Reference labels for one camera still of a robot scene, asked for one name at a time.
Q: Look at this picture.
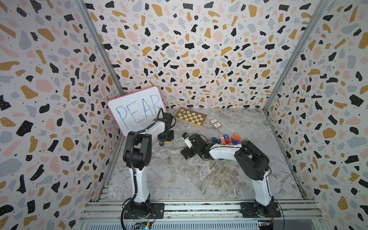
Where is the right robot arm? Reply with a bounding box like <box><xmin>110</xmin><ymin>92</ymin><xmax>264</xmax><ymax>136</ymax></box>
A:
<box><xmin>181</xmin><ymin>133</ymin><xmax>274</xmax><ymax>217</ymax></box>

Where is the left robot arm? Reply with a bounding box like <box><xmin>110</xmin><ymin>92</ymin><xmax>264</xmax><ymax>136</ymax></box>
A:
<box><xmin>123</xmin><ymin>108</ymin><xmax>174</xmax><ymax>219</ymax></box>

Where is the playing card box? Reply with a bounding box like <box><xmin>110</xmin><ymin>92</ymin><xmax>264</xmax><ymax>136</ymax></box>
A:
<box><xmin>209</xmin><ymin>118</ymin><xmax>222</xmax><ymax>129</ymax></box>

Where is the wooden chess board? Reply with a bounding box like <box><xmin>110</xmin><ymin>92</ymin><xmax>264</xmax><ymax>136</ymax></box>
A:
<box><xmin>174</xmin><ymin>107</ymin><xmax>207</xmax><ymax>127</ymax></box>

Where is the orange A block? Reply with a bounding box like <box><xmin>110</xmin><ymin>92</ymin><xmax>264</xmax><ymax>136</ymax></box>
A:
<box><xmin>232</xmin><ymin>133</ymin><xmax>241</xmax><ymax>141</ymax></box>

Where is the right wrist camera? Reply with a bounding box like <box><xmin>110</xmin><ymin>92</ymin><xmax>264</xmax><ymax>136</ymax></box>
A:
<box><xmin>182</xmin><ymin>132</ymin><xmax>193</xmax><ymax>148</ymax></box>

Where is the white board pink frame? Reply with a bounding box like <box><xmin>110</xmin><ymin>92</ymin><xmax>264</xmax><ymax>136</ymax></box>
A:
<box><xmin>107</xmin><ymin>86</ymin><xmax>166</xmax><ymax>137</ymax></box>

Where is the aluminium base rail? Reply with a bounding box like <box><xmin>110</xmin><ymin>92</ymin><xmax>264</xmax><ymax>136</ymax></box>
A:
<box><xmin>77</xmin><ymin>200</ymin><xmax>328</xmax><ymax>230</ymax></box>

